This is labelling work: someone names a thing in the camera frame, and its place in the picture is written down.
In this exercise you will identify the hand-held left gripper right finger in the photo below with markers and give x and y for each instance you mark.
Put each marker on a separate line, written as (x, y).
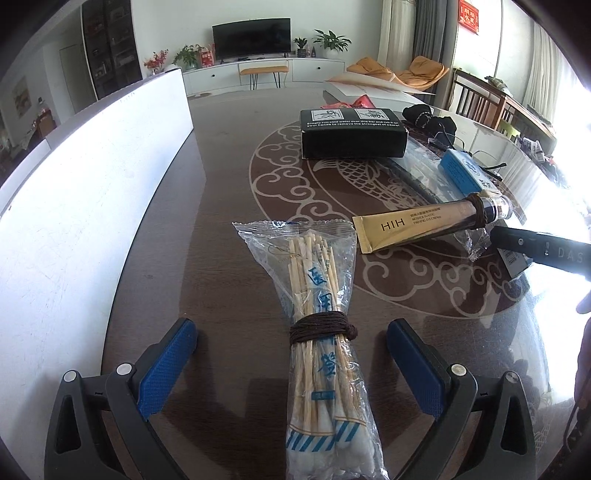
(418, 369)

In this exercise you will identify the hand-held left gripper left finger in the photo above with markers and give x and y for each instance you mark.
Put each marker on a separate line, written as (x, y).
(166, 369)

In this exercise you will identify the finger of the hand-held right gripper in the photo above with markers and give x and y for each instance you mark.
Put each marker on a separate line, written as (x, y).
(545, 251)

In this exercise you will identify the clear packet of bamboo skewers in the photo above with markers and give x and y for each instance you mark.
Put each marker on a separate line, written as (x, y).
(318, 383)

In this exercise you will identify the thin-framed eyeglasses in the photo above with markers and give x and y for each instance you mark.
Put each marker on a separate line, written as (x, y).
(485, 162)

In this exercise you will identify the gold cream tube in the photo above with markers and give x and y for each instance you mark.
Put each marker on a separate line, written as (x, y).
(406, 226)

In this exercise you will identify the black printed cardboard box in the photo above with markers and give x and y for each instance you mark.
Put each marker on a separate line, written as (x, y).
(351, 141)

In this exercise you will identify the blue carton box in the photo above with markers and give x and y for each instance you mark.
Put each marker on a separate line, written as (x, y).
(461, 168)

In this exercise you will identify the clear plastic zip bag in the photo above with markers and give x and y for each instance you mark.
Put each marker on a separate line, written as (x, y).
(420, 154)

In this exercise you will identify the dark wooden chair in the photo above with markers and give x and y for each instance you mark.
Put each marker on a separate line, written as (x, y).
(475, 97)

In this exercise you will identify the white board panel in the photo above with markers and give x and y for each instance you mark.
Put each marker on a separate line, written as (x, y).
(92, 207)

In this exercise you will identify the black cloth pouch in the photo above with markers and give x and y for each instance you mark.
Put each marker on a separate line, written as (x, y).
(427, 117)

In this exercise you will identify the orange lounge chair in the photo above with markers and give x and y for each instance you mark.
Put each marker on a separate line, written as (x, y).
(425, 69)

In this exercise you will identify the red bow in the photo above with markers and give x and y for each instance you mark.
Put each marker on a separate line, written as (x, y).
(362, 101)

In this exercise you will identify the white flat box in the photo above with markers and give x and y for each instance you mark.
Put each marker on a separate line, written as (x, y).
(369, 85)

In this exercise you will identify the grey window curtain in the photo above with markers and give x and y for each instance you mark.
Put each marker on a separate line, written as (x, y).
(425, 27)

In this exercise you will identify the white television cabinet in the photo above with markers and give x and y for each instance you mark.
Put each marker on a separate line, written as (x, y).
(314, 69)

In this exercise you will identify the large broad-leaf potted plant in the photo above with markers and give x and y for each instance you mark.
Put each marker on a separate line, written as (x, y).
(331, 42)

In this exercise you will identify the red flowers in vase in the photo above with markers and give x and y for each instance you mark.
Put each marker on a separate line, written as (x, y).
(156, 62)

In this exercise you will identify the green leafy potted plant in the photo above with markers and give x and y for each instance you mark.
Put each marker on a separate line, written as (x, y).
(187, 56)

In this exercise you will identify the red gift box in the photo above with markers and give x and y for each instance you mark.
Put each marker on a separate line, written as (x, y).
(207, 57)

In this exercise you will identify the orange bench with hairpin legs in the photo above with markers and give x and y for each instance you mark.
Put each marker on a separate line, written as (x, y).
(263, 69)

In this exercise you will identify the small potted plant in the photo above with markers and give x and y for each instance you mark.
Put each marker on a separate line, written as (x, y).
(301, 46)

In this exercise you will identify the dark display cabinet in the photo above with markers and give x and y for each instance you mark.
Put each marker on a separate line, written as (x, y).
(111, 46)

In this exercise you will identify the black flat television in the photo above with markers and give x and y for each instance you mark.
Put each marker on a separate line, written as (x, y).
(251, 39)

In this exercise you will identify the red wall decoration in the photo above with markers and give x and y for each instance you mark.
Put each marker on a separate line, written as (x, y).
(468, 16)

